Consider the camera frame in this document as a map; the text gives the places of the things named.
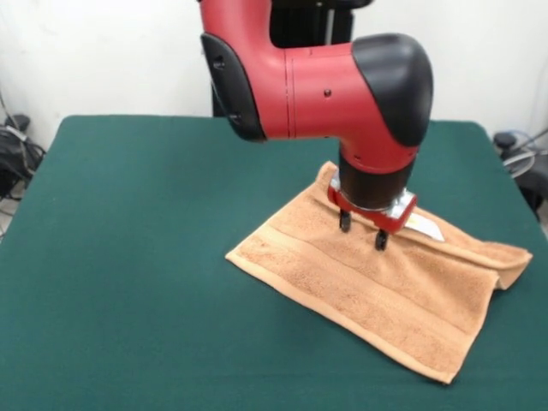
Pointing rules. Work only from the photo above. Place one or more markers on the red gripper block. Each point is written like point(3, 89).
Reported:
point(391, 222)

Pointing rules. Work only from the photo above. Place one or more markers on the tan terry towel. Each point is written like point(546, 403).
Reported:
point(342, 282)

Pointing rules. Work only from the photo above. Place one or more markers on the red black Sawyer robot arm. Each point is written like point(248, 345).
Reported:
point(321, 94)

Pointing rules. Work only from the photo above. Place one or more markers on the dark green table cloth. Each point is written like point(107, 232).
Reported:
point(128, 278)

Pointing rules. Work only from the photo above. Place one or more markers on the black equipment bundle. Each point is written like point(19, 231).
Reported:
point(17, 162)

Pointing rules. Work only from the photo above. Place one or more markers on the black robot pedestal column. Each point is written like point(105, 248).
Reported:
point(299, 25)

